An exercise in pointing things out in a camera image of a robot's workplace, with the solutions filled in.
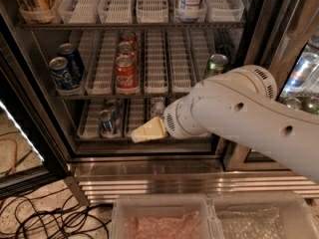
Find rear blue energy can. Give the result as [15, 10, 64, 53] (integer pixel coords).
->
[105, 99, 121, 126]

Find green soda can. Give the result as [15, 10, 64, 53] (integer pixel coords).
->
[204, 54, 229, 78]

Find front blue energy can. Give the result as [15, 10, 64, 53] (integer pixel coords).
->
[99, 110, 116, 135]

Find orange floor cable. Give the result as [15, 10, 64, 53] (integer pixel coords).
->
[0, 136, 19, 179]

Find right clear plastic bin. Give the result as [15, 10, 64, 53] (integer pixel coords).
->
[213, 192, 319, 239]

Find left clear plastic bin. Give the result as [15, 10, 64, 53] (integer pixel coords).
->
[110, 194, 224, 239]

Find blue energy can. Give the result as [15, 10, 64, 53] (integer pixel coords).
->
[99, 110, 116, 135]
[105, 99, 121, 126]

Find black floor cables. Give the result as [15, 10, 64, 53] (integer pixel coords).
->
[0, 187, 112, 239]

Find right fridge glass door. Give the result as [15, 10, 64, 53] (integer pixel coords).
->
[222, 0, 319, 171]

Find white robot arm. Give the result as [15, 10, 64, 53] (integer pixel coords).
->
[132, 65, 319, 183]

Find stainless fridge base grille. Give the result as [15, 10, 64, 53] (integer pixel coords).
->
[71, 159, 319, 205]

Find clear water bottle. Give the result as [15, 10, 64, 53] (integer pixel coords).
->
[151, 98, 165, 118]

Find rear blue pepsi can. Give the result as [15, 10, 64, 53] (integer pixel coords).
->
[58, 43, 85, 82]

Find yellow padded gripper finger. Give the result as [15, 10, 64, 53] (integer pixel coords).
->
[131, 117, 166, 142]

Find red coke can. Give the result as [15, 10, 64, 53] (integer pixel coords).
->
[117, 43, 136, 59]
[115, 56, 139, 95]
[120, 31, 138, 46]

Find blue pepsi can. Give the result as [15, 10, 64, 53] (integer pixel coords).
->
[49, 57, 79, 91]
[58, 43, 85, 82]

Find top wire shelf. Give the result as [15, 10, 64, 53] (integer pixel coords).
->
[19, 22, 245, 31]

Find yellow can top shelf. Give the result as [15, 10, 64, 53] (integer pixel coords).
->
[20, 0, 57, 24]

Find clear plastic bin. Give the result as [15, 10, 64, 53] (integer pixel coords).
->
[213, 192, 319, 239]
[110, 194, 224, 239]

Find front blue pepsi can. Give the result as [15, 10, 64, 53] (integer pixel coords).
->
[49, 57, 79, 91]

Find open fridge door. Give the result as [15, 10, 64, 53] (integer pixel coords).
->
[0, 33, 69, 199]

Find white blue can top shelf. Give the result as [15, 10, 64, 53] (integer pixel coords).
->
[175, 0, 202, 22]

